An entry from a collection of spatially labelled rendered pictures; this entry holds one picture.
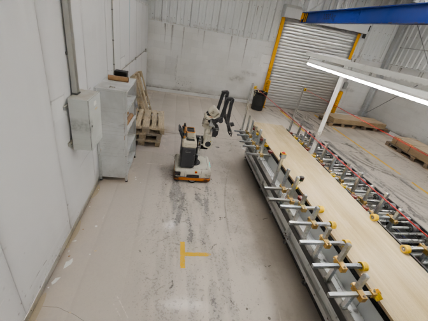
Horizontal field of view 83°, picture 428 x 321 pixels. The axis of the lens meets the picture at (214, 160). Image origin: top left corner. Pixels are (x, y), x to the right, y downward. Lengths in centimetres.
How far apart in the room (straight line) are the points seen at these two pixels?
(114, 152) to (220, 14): 716
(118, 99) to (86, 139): 95
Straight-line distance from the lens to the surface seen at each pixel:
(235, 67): 1025
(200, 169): 435
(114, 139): 405
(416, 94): 243
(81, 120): 302
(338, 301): 259
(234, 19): 1011
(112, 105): 385
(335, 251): 287
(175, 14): 995
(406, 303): 268
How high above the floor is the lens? 253
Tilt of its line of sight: 28 degrees down
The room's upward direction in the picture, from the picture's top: 11 degrees clockwise
